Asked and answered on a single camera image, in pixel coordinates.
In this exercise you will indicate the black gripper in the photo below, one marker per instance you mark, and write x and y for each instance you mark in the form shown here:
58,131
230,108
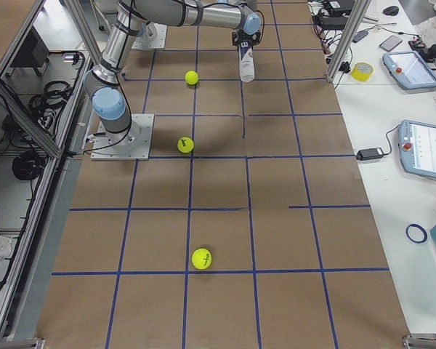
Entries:
245,41

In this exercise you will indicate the white blue tennis ball can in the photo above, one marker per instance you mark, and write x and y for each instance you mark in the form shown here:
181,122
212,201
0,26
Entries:
246,61

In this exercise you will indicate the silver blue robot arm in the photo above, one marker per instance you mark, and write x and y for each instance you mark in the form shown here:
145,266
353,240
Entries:
102,84

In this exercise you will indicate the yellow tennis ball near base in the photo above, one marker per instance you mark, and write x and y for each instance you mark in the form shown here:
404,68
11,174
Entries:
191,78

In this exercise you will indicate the yellow tennis ball far right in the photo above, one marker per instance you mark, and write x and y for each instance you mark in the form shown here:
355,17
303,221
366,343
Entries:
185,145

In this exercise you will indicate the yellow tape roll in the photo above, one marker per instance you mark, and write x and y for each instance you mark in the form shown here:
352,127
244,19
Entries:
362,71

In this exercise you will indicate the black smartphone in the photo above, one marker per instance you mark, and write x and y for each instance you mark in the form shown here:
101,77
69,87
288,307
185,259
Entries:
390,43

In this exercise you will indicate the blue teach pendant far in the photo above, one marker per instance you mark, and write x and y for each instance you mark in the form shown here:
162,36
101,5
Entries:
409,70

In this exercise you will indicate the blue teach pendant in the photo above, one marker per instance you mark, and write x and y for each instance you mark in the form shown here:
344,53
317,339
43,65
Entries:
417,148
409,70

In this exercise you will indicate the black power adapter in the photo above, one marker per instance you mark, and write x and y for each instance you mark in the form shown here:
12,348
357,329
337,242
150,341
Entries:
367,154

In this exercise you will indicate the blue teach pendant near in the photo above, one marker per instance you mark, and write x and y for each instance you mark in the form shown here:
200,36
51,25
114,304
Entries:
417,148

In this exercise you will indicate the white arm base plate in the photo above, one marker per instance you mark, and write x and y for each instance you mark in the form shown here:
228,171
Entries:
136,145

